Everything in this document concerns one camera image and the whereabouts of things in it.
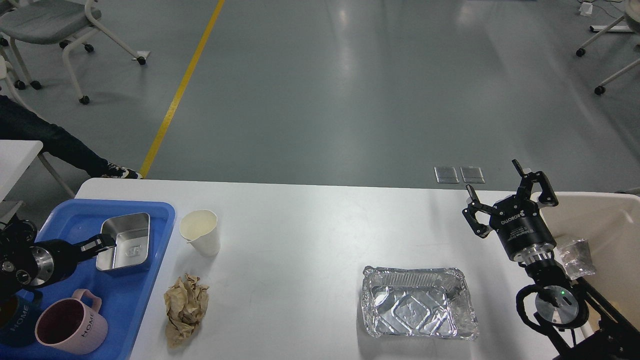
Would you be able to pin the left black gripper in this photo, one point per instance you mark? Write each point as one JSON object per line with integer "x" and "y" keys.
{"x": 57, "y": 260}

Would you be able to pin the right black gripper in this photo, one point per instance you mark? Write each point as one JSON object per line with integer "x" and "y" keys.
{"x": 522, "y": 230}

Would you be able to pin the steel rectangular tin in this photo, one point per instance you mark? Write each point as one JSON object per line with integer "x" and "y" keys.
{"x": 130, "y": 255}

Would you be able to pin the pink HOME mug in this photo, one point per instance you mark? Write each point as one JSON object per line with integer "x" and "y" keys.
{"x": 74, "y": 324}

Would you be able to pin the dark blue HOME mug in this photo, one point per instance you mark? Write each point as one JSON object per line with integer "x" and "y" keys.
{"x": 18, "y": 319}

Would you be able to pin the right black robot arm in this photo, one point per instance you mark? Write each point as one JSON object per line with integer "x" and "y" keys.
{"x": 576, "y": 318}

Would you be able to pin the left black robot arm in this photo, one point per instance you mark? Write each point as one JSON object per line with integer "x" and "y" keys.
{"x": 27, "y": 264}

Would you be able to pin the right metal floor plate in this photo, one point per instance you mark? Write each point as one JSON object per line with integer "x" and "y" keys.
{"x": 472, "y": 174}

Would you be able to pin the metal floor plate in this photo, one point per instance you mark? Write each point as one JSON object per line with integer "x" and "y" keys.
{"x": 446, "y": 174}
{"x": 472, "y": 174}

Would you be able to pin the blue plastic tray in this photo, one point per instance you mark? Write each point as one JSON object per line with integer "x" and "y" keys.
{"x": 124, "y": 295}

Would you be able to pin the crumpled clear plastic wrap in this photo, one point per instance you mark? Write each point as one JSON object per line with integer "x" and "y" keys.
{"x": 575, "y": 256}

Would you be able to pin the left metal floor plate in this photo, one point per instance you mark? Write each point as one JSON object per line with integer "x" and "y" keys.
{"x": 446, "y": 174}

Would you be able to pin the beige plastic bin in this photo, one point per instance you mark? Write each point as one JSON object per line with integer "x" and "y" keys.
{"x": 610, "y": 223}

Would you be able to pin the white paper cup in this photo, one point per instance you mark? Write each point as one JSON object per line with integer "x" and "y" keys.
{"x": 199, "y": 228}

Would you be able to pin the crumpled brown paper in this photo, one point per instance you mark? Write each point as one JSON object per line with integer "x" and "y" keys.
{"x": 186, "y": 303}

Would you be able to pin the white side table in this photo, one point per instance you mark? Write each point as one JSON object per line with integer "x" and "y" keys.
{"x": 15, "y": 157}

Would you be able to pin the aluminium foil tray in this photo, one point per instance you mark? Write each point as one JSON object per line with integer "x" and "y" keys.
{"x": 427, "y": 302}

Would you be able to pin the person in dark trousers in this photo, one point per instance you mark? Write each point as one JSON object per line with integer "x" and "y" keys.
{"x": 20, "y": 124}

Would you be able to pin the brown paper in bin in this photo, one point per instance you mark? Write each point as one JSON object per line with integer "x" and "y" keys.
{"x": 627, "y": 312}

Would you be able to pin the white floor power adapter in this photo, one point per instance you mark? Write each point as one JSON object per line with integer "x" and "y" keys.
{"x": 586, "y": 9}

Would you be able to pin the grey office chair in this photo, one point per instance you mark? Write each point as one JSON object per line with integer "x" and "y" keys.
{"x": 65, "y": 22}

